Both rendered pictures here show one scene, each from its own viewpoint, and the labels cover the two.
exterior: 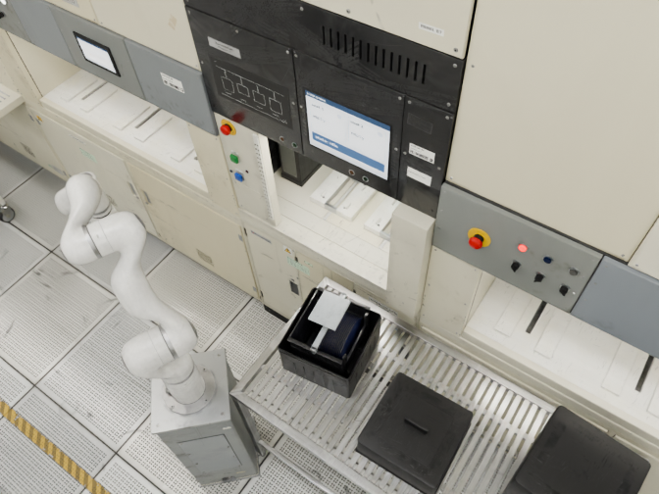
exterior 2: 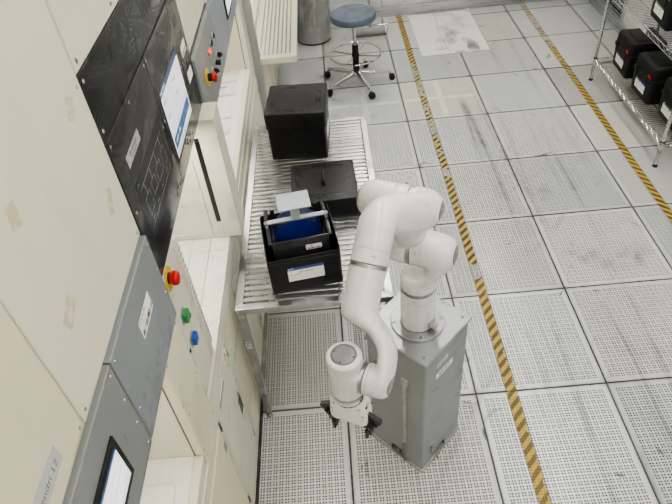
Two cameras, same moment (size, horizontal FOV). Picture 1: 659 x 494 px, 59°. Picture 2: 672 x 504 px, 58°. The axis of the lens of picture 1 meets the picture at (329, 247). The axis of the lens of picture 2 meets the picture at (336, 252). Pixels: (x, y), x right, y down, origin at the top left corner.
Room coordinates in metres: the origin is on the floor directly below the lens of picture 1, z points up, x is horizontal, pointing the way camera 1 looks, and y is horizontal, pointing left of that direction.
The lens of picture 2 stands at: (1.87, 1.50, 2.44)
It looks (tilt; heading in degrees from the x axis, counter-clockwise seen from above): 43 degrees down; 234
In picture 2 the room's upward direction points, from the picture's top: 6 degrees counter-clockwise
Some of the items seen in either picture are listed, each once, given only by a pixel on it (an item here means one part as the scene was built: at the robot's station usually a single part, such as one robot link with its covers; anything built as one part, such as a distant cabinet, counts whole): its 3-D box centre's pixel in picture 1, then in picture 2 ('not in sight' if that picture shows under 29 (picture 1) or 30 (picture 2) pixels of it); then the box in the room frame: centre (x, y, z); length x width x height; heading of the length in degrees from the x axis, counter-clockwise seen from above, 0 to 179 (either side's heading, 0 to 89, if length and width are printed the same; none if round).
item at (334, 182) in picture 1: (343, 192); not in sight; (1.62, -0.08, 0.89); 0.22 x 0.21 x 0.04; 142
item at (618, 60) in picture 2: not in sight; (638, 52); (-2.38, -0.34, 0.31); 0.30 x 0.28 x 0.26; 49
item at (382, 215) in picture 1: (399, 220); not in sight; (1.45, -0.29, 0.89); 0.22 x 0.21 x 0.04; 142
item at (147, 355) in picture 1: (157, 357); (428, 262); (0.83, 0.57, 1.07); 0.19 x 0.12 x 0.24; 117
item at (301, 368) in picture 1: (330, 341); (300, 248); (0.95, 0.02, 0.85); 0.28 x 0.28 x 0.17; 60
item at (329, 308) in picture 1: (329, 331); (298, 233); (0.95, 0.02, 0.93); 0.24 x 0.20 x 0.32; 150
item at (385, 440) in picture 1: (415, 429); (324, 187); (0.62, -0.24, 0.83); 0.29 x 0.29 x 0.13; 54
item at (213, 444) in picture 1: (211, 423); (416, 382); (0.84, 0.54, 0.38); 0.28 x 0.28 x 0.76; 7
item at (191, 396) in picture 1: (182, 378); (417, 304); (0.84, 0.54, 0.85); 0.19 x 0.19 x 0.18
